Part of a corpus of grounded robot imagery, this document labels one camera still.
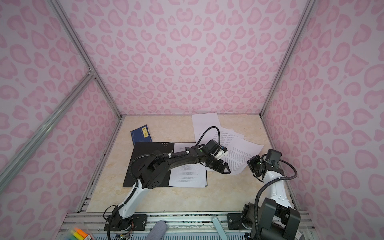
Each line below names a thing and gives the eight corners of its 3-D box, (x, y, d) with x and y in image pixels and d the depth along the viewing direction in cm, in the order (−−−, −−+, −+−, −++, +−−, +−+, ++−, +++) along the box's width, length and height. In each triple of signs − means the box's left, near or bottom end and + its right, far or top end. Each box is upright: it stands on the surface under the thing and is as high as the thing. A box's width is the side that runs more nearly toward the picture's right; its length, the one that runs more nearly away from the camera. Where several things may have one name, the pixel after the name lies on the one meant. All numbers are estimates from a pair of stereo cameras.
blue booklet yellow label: (134, 147, 104) (133, 145, 103) (131, 131, 113) (129, 130, 112) (152, 141, 108) (151, 139, 106) (147, 126, 117) (146, 124, 115)
